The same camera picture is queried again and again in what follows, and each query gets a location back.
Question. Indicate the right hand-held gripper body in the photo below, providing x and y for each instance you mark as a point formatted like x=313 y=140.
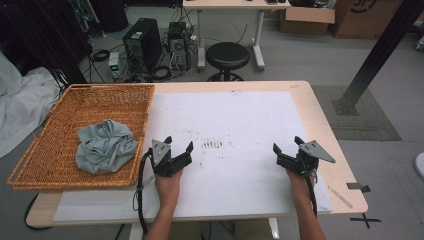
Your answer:
x=315 y=150

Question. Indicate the small open computer tower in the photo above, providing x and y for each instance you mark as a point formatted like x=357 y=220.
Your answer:
x=178 y=45

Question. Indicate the grey floor mat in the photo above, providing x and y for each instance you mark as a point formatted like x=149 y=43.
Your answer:
x=370 y=123

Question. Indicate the orange wicker basket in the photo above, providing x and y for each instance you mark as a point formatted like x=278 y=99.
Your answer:
x=66 y=113

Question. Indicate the white round object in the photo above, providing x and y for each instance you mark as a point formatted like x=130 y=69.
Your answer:
x=420 y=165

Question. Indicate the person's right hand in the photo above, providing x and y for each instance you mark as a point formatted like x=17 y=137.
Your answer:
x=300 y=188

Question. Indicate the large black computer tower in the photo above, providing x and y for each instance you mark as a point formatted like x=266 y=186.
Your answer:
x=143 y=43

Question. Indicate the black round stool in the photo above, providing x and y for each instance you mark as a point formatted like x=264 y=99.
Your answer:
x=227 y=55

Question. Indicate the clear tape strip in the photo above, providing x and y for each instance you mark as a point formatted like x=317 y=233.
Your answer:
x=340 y=197

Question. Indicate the person's khaki pants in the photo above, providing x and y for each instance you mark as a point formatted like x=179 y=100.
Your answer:
x=250 y=231

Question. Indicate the black metal post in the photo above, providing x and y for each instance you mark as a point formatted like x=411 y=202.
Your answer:
x=380 y=53

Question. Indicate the white cloth sheet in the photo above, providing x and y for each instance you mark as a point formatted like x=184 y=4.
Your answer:
x=23 y=103

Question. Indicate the large cardboard box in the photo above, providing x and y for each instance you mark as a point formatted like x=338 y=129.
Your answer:
x=363 y=20

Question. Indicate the white table mat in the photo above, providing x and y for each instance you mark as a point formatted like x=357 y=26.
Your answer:
x=233 y=123

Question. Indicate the grey-green printed t-shirt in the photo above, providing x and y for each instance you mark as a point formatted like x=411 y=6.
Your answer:
x=105 y=148

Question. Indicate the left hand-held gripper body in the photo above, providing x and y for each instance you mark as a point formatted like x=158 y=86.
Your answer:
x=160 y=151

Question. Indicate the small open cardboard box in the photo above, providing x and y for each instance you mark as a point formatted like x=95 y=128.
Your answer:
x=306 y=20

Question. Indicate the white-legged wooden desk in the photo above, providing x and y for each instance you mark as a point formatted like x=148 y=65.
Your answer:
x=233 y=4

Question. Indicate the person's left hand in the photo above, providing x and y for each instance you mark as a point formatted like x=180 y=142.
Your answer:
x=168 y=190

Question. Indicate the dark curtain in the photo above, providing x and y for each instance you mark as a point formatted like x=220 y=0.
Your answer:
x=40 y=33

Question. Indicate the white power unit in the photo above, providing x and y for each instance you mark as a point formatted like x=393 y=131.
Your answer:
x=114 y=65

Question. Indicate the white table leg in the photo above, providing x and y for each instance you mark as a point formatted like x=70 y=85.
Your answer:
x=135 y=231
x=274 y=228

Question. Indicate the black tape piece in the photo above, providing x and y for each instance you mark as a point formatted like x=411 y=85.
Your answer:
x=356 y=186

